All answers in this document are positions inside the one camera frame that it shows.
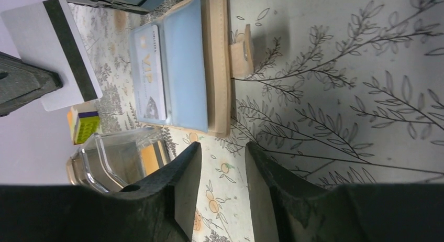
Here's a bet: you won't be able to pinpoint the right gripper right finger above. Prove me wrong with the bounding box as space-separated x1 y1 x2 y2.
245 142 443 241

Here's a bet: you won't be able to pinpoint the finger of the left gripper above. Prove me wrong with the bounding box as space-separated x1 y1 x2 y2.
1 52 63 117

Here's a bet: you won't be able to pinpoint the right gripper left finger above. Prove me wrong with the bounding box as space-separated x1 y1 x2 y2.
1 142 202 241

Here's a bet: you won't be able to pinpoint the gold magnetic stripe cards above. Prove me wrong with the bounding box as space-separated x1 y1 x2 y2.
141 140 171 175

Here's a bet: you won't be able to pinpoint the white striped card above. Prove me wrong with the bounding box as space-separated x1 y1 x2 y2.
1 0 103 112

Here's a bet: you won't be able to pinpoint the white VIP card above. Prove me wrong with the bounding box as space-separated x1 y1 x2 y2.
130 24 167 123

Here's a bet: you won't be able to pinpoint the clear transparent card holder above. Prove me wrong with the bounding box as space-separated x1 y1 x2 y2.
66 127 165 193

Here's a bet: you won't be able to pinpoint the colourful sticky note stack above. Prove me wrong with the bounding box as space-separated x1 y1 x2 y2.
67 103 100 145

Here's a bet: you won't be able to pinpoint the floral patterned table mat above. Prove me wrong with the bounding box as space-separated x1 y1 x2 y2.
68 0 444 242

